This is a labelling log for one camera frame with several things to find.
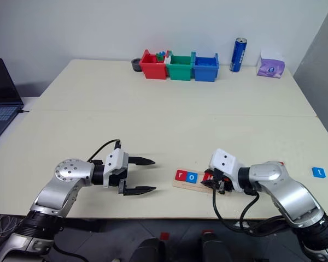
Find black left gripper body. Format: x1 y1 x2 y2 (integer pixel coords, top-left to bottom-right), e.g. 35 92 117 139
108 157 131 189

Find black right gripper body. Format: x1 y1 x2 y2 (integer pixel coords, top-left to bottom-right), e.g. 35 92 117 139
213 168 235 196

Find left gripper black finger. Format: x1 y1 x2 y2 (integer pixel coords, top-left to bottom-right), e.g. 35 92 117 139
118 179 157 197
127 156 156 166

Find wooden letter tray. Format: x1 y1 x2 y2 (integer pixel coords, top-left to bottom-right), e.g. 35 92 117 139
172 169 236 196

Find blue letter block t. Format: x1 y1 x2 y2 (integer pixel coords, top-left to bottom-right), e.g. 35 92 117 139
312 166 327 179

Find dark rounded shape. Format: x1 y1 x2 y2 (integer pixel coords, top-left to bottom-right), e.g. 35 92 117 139
198 231 235 262
136 237 167 262

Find red plastic bin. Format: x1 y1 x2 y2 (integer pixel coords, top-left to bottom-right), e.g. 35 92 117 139
139 49 169 80

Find green plastic bin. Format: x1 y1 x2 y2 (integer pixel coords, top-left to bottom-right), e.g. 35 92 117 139
166 50 195 82

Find blue plastic bin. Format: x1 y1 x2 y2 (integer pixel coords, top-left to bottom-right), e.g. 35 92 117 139
191 51 220 82

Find colourful toy bricks pile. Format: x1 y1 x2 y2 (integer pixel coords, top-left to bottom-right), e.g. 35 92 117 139
155 50 172 64

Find blue drink can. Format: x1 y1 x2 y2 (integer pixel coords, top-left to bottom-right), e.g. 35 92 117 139
229 37 248 73

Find purple tissue pack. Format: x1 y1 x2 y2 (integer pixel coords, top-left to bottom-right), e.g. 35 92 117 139
256 50 286 80

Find dark laptop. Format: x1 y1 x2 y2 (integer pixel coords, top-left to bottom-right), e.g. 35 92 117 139
0 58 25 141

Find grey partition panel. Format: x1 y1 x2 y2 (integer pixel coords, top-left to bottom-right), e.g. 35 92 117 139
293 4 328 151

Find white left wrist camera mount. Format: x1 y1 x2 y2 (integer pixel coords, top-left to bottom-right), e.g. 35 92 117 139
103 148 130 189

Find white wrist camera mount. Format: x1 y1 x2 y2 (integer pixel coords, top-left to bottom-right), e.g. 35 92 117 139
208 148 247 192
103 148 130 189

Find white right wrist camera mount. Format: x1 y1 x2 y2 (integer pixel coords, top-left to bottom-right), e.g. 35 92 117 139
208 148 247 192

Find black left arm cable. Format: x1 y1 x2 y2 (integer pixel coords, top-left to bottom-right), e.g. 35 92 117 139
86 139 122 162

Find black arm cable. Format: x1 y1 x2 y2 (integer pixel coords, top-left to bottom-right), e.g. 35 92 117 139
211 187 286 236
86 139 122 162

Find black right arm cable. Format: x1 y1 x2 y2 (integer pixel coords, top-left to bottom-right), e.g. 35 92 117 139
211 187 286 236

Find tangled thin wires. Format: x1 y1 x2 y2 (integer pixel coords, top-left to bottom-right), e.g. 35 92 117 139
0 212 24 241

